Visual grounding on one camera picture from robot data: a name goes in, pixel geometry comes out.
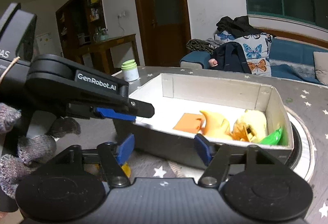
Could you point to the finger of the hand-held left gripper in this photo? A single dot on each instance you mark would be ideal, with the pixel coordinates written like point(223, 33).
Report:
point(115, 113)

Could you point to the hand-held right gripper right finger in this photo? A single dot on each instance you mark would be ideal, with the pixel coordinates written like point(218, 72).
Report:
point(203, 147)

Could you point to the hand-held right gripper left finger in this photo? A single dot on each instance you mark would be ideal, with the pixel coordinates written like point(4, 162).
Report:
point(126, 149)

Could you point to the yellow rubber duck toy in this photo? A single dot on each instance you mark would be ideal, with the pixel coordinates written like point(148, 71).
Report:
point(126, 170)

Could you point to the yellow-orange rubber animal toy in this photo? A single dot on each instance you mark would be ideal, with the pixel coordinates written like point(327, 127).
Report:
point(215, 126)

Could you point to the orange rubber block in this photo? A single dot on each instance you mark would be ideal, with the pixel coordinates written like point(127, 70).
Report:
point(187, 122)

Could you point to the grey cardboard box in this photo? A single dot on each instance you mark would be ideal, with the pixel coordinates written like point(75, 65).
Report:
point(166, 142)

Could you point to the orange hair claw clip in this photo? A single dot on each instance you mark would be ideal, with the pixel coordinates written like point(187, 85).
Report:
point(240, 133)

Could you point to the pale yellow plush toy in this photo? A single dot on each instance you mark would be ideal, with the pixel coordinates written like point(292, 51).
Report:
point(255, 119)

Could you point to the green plastic toy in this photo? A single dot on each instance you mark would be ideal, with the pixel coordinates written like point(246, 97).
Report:
point(273, 137)

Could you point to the mint green container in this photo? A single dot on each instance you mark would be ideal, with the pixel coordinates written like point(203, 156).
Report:
point(103, 35)

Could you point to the person's left hand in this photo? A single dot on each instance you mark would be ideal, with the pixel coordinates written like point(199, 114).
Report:
point(35, 147)

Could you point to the white refrigerator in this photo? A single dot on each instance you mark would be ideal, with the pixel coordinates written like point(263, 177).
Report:
point(47, 43)

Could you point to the white jar with green lid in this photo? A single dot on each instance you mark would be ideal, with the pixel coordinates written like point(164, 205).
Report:
point(130, 71)

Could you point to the wooden side table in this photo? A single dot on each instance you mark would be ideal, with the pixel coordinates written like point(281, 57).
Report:
point(107, 44)

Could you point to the wooden shelf cabinet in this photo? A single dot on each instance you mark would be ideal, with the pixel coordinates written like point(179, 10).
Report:
point(76, 16)

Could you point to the small pink object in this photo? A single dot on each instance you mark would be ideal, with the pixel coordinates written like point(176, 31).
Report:
point(213, 62)

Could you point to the brown wooden door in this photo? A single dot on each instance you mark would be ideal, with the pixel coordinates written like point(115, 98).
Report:
point(164, 34)

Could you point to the dark jacket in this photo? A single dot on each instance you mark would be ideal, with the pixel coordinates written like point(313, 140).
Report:
point(230, 58)

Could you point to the striped cloth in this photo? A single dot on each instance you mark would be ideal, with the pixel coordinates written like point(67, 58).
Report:
point(199, 45)

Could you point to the butterfly print pillow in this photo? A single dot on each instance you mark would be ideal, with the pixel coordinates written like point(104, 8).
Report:
point(256, 52)

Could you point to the black clothes pile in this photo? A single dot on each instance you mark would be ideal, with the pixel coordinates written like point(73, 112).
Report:
point(238, 26)

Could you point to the blue sofa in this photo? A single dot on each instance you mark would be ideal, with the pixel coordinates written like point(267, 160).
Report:
point(292, 54)

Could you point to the grey pillow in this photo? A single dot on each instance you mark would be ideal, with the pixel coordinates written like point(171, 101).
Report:
point(322, 67)

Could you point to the white wall socket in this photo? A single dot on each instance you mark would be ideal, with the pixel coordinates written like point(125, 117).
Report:
point(122, 14)

